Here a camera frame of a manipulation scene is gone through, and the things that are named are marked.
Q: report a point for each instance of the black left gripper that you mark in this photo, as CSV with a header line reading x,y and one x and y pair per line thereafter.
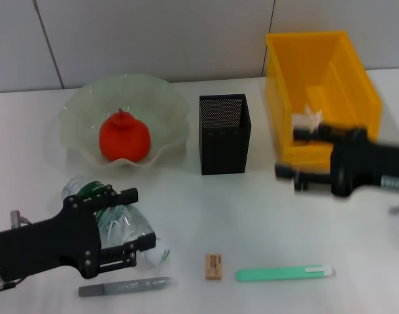
x,y
45,245

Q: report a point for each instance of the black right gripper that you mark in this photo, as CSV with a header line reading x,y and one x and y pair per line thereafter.
x,y
366,163

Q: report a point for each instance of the clear green-label water bottle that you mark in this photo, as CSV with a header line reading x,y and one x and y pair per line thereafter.
x,y
127,222

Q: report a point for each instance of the white paper ball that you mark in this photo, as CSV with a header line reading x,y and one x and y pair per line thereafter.
x,y
305,119

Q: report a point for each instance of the red-orange toy orange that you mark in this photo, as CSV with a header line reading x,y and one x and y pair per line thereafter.
x,y
124,137

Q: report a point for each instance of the mint green pen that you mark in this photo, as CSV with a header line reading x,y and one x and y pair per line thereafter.
x,y
274,274

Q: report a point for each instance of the grey glitter pen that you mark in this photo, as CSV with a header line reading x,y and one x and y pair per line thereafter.
x,y
127,286

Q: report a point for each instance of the black mesh pen holder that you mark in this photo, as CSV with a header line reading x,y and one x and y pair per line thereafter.
x,y
224,153

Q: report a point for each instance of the beige eraser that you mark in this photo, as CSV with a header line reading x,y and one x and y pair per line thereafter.
x,y
214,266

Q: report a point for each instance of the pale green glass fruit plate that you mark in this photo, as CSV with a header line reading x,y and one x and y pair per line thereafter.
x,y
81,108

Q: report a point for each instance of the yellow plastic bin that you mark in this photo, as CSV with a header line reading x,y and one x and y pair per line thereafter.
x,y
320,75

